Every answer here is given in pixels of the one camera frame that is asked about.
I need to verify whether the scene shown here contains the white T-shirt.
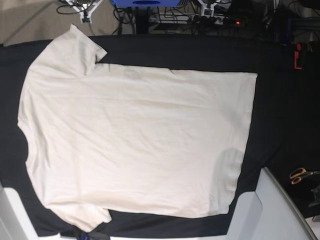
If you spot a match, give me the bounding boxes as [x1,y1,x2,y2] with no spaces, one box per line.
[17,25,258,232]

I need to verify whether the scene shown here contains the white power strip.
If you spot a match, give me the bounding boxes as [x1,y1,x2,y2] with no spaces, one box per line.
[149,12,225,25]

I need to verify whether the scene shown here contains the blue plastic box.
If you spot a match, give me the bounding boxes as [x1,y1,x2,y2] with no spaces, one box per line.
[112,0,180,8]

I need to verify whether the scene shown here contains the black table cloth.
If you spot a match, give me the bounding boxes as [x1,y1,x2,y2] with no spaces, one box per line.
[0,34,320,237]

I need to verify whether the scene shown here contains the white chair right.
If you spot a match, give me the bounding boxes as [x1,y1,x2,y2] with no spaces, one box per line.
[226,167,317,240]

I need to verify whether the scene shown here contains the white chair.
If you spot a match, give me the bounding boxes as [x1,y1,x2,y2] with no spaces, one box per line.
[226,167,317,240]
[0,185,39,240]

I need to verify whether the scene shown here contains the red black tool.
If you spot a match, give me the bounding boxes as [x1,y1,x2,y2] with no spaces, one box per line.
[293,43,305,70]

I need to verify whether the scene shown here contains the white chair left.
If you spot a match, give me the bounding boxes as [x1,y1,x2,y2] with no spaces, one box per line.
[0,185,39,240]

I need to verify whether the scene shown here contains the orange handled scissors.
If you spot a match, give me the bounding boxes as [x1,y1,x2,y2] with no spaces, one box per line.
[289,167,320,185]

